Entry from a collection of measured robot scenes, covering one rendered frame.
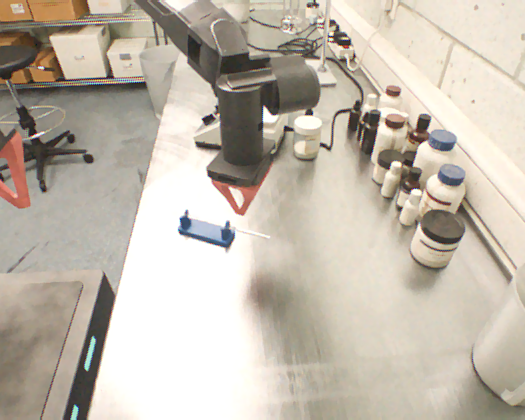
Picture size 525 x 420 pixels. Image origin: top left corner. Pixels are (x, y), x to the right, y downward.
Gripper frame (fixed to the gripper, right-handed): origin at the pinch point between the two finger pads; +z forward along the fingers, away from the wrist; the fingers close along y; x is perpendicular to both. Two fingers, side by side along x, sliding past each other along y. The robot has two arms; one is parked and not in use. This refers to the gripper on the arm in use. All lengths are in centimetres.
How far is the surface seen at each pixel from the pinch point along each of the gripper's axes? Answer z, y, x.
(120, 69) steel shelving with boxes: 65, 174, 177
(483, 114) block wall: -5, 36, -35
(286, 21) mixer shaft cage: -8, 71, 17
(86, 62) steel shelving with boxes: 60, 166, 200
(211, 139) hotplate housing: 7.0, 25.0, 19.0
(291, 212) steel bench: 9.3, 10.5, -4.9
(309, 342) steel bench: 9.3, -13.7, -15.2
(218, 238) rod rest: 8.4, -1.3, 4.5
